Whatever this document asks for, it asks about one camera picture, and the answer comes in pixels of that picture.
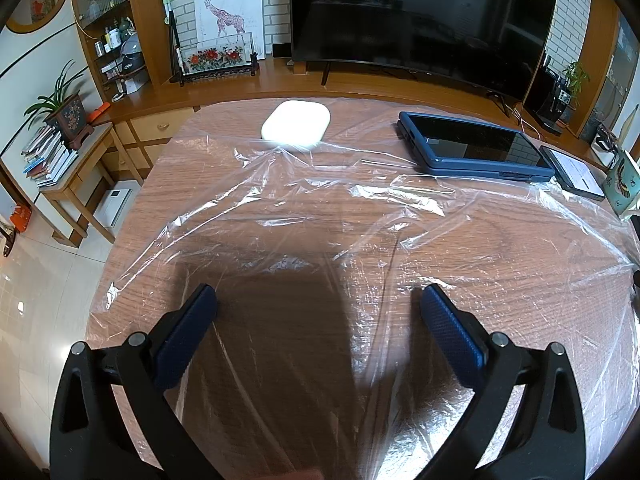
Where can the blue butterfly mug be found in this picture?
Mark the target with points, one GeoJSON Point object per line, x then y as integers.
{"type": "Point", "coordinates": [622, 185]}

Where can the giraffe picture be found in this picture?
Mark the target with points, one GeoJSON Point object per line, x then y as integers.
{"type": "Point", "coordinates": [230, 15]}

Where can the framed red flower artwork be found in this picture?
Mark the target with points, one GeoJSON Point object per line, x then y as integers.
{"type": "Point", "coordinates": [217, 57]}

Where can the black coffee machine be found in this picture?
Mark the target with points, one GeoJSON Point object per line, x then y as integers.
{"type": "Point", "coordinates": [550, 100]}

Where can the black smartphone with lit screen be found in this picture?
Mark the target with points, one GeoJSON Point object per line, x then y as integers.
{"type": "Point", "coordinates": [575, 175]}

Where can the wooden side table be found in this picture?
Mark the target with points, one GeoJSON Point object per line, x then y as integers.
{"type": "Point", "coordinates": [85, 170]}

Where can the white floor appliance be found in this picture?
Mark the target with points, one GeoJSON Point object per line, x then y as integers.
{"type": "Point", "coordinates": [114, 207]}

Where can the stack of books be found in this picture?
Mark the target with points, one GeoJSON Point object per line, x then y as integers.
{"type": "Point", "coordinates": [47, 157]}

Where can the white storage basket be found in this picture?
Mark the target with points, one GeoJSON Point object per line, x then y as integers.
{"type": "Point", "coordinates": [606, 147]}

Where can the green potted plant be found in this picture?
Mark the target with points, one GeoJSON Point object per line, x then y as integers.
{"type": "Point", "coordinates": [577, 80]}

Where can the black flat-screen television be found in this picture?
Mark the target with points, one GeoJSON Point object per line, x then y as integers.
{"type": "Point", "coordinates": [420, 10]}

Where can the orchid in dark pot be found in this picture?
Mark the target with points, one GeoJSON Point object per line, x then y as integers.
{"type": "Point", "coordinates": [70, 120]}

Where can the smartphone in blue case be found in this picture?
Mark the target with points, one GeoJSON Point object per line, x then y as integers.
{"type": "Point", "coordinates": [475, 147]}

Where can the white earbud case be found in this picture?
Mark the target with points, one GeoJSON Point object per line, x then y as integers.
{"type": "Point", "coordinates": [295, 125]}

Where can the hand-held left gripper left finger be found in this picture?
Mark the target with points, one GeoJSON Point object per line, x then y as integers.
{"type": "Point", "coordinates": [187, 335]}

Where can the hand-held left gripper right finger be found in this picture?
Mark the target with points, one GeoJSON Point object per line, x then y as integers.
{"type": "Point", "coordinates": [452, 335]}

